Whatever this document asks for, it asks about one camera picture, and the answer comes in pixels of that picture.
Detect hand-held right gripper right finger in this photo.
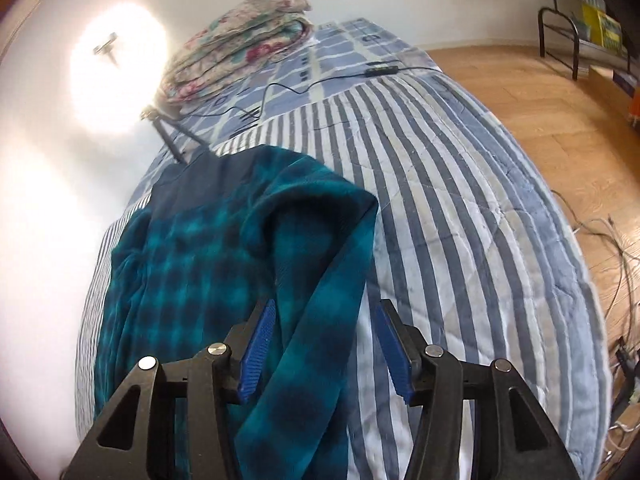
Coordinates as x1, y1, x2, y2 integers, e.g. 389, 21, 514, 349
375, 299, 583, 480

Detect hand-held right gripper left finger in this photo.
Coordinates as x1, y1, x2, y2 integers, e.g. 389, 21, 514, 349
65, 299, 277, 480

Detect teal plaid fleece jacket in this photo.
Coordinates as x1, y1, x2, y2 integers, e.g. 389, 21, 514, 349
94, 145, 380, 480

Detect black metal clothes rack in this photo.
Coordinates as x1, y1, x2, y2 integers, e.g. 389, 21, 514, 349
537, 0, 640, 81

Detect blue white striped quilt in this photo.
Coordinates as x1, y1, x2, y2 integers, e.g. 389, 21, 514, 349
74, 67, 616, 480

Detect black tripod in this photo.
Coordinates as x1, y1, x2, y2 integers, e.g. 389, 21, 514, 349
140, 105, 208, 163

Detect folded floral quilt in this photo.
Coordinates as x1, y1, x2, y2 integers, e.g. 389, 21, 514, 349
177, 0, 312, 61
160, 15, 316, 106

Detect blue checked bedsheet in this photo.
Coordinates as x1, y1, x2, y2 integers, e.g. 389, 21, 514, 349
125, 17, 443, 211

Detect black phone holder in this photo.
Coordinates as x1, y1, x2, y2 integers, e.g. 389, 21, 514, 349
92, 31, 121, 66

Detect cardboard box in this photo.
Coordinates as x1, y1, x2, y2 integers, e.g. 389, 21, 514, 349
587, 62, 640, 123

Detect yellow box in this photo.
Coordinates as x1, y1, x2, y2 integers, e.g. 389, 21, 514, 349
580, 2, 626, 56

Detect floor cables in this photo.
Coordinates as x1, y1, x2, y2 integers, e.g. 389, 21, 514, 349
552, 190, 640, 311

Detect black ring light cable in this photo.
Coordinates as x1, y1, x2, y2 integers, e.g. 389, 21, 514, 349
197, 64, 441, 133

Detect white ring light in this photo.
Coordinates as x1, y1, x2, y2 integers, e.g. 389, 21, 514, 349
70, 2, 168, 136

